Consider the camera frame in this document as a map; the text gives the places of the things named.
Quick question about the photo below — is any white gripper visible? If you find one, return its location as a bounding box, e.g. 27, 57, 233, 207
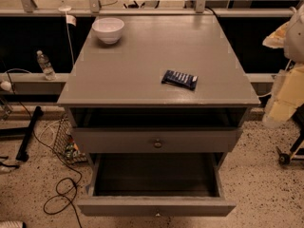
262, 63, 304, 128

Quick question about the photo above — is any grey drawer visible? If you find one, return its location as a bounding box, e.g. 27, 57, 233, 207
71, 128, 242, 153
78, 153, 236, 217

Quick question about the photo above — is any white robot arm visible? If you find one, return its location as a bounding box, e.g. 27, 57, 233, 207
262, 6, 304, 128

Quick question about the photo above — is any grey top drawer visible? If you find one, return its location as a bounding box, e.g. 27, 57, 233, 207
71, 128, 242, 153

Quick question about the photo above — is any grey wooden drawer cabinet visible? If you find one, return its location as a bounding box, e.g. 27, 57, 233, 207
56, 13, 261, 188

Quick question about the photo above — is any black wheeled stand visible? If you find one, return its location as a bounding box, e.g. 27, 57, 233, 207
276, 130, 304, 165

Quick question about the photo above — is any blue snack packet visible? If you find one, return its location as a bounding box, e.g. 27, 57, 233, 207
161, 70, 199, 90

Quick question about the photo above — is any white ceramic bowl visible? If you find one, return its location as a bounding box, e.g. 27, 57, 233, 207
92, 17, 124, 45

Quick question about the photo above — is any clear plastic water bottle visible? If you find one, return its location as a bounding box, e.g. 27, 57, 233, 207
36, 50, 56, 81

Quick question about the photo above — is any black metal bar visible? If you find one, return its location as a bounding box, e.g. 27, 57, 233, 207
16, 106, 43, 162

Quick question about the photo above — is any wire mesh basket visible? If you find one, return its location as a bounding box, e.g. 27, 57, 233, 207
53, 118, 87, 164

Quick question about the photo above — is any black floor cable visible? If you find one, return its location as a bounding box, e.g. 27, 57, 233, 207
4, 69, 84, 228

